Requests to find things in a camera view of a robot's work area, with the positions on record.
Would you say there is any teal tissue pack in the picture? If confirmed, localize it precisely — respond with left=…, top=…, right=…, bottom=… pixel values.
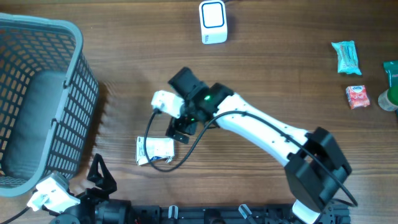
left=331, top=40, right=362, bottom=75

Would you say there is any green detergent pouch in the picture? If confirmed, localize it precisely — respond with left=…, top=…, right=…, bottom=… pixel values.
left=383, top=60, right=397, bottom=105

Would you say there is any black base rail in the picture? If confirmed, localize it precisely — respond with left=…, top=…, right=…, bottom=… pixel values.
left=130, top=203, right=351, bottom=224

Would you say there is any green lid jar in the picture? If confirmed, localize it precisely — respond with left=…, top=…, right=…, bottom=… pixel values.
left=378, top=86, right=398, bottom=111

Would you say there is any red orange small packet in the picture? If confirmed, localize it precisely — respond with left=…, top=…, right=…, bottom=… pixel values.
left=346, top=85, right=370, bottom=110

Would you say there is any white barcode scanner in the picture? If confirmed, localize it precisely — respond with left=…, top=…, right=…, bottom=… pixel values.
left=198, top=0, right=228, bottom=45

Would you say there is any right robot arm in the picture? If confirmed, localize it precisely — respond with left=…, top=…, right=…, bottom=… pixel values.
left=163, top=67, right=352, bottom=223

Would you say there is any white plaster box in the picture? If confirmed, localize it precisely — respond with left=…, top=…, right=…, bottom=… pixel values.
left=136, top=136, right=175, bottom=166

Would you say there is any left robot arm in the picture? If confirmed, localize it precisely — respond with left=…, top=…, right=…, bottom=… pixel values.
left=50, top=154, right=131, bottom=224

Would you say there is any grey plastic mesh basket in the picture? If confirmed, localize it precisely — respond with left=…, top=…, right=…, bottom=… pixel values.
left=1, top=14, right=99, bottom=197

